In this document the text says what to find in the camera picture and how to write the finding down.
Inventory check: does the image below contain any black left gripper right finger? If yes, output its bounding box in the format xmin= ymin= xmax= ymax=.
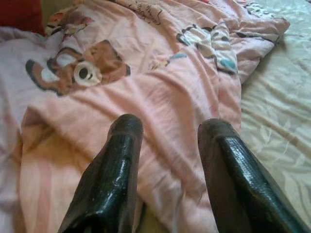
xmin=197 ymin=118 xmax=304 ymax=233

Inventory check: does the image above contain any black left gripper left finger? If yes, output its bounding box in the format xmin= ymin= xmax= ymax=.
xmin=58 ymin=114 xmax=144 ymax=233

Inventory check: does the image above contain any pink cartoon bear blanket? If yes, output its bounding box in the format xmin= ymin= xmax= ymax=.
xmin=0 ymin=0 xmax=291 ymax=233

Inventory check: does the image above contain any bed with grey floral sheet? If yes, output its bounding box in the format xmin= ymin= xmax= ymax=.
xmin=239 ymin=0 xmax=311 ymax=202

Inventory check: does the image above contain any large red cushion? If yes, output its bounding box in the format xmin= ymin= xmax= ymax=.
xmin=0 ymin=0 xmax=46 ymax=37

